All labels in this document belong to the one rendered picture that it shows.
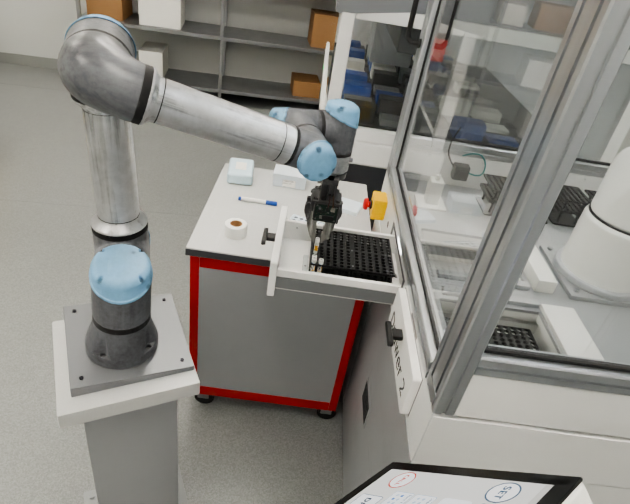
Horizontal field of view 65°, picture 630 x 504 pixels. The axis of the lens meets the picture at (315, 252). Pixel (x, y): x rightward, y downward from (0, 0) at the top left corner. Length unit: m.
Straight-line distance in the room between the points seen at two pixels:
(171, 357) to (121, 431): 0.21
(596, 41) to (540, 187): 0.17
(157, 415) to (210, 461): 0.70
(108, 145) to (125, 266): 0.23
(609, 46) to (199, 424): 1.76
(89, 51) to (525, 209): 0.67
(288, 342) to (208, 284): 0.35
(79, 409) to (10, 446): 0.97
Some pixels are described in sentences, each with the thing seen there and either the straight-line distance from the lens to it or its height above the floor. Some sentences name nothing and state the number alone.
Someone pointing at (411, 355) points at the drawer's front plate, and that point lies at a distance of 1.05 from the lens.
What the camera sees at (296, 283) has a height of 0.86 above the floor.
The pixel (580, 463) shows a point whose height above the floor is 0.86.
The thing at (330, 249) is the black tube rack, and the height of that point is 0.90.
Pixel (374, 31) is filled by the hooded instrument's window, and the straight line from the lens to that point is 1.98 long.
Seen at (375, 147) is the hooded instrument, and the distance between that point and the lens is 2.08.
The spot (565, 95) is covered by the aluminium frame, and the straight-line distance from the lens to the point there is 0.66.
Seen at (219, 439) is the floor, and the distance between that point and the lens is 1.98.
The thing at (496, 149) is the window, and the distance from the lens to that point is 0.86.
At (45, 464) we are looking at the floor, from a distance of 2.01.
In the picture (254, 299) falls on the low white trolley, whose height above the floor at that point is 0.59.
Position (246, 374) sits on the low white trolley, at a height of 0.23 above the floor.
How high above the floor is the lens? 1.63
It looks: 34 degrees down
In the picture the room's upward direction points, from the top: 10 degrees clockwise
